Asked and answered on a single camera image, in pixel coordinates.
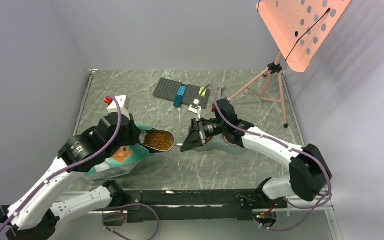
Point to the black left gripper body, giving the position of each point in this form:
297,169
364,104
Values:
130,137

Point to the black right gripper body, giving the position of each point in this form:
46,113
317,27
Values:
209,129

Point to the green pet food bag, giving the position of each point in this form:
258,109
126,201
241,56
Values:
121,163

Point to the metal food scoop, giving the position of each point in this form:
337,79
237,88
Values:
143,134

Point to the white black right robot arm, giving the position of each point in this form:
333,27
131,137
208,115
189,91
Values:
308,171

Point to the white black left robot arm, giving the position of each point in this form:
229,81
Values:
38,213

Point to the teal double pet bowl stand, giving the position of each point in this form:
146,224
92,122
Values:
220,143

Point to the brown pet food kibble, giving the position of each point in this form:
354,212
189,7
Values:
159,140

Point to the yellow-green building block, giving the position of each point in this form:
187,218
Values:
202,92

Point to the blue building block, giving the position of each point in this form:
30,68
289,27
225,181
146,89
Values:
179,96

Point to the red and grey scraper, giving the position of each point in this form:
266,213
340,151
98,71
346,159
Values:
220,89

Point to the grey building block baseplate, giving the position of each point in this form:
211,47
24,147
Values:
167,89

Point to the pink tripod stand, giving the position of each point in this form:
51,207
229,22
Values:
272,69

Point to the pink perforated board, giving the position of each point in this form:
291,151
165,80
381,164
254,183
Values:
299,27

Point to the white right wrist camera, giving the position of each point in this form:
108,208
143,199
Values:
196,108

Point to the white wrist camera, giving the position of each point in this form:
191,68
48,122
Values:
196,108
122,101

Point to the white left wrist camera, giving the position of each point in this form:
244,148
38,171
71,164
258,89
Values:
122,101

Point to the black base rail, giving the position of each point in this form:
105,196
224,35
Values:
175,205

